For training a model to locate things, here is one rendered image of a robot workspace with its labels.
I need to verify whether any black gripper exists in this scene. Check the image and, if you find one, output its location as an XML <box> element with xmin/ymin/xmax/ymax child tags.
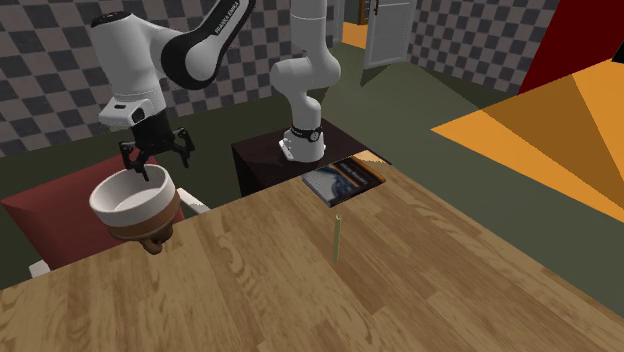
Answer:
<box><xmin>118</xmin><ymin>110</ymin><xmax>197</xmax><ymax>183</ymax></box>

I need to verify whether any white and brown cup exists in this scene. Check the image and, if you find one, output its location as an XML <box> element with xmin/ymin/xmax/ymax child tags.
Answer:
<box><xmin>88</xmin><ymin>163</ymin><xmax>178</xmax><ymax>256</ymax></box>

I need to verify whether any dark robot stand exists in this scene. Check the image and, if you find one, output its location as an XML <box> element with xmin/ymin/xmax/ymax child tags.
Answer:
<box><xmin>230</xmin><ymin>118</ymin><xmax>391</xmax><ymax>199</ymax></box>

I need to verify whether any dark blue book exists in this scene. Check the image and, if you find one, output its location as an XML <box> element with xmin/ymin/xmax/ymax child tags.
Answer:
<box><xmin>301</xmin><ymin>155</ymin><xmax>388</xmax><ymax>208</ymax></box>

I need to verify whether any green stick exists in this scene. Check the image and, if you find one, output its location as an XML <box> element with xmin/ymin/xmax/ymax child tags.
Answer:
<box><xmin>331</xmin><ymin>213</ymin><xmax>344</xmax><ymax>263</ymax></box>

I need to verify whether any white door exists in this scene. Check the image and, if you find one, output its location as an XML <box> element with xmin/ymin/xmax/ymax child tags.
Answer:
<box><xmin>362</xmin><ymin>0</ymin><xmax>418</xmax><ymax>70</ymax></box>

